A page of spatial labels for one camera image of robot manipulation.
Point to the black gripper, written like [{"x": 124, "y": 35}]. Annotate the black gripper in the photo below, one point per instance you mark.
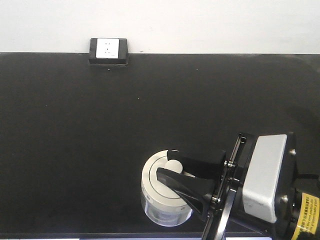
[{"x": 208, "y": 168}]

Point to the glass jar with white lid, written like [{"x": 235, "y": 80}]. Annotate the glass jar with white lid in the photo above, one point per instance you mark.
[{"x": 160, "y": 204}]

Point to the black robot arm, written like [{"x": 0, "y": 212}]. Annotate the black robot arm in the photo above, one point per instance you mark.
[{"x": 297, "y": 212}]

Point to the black bench power socket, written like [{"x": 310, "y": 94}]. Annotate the black bench power socket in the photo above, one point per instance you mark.
[{"x": 108, "y": 51}]

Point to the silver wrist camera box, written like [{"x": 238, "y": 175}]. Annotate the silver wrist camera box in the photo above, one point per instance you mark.
[{"x": 260, "y": 185}]

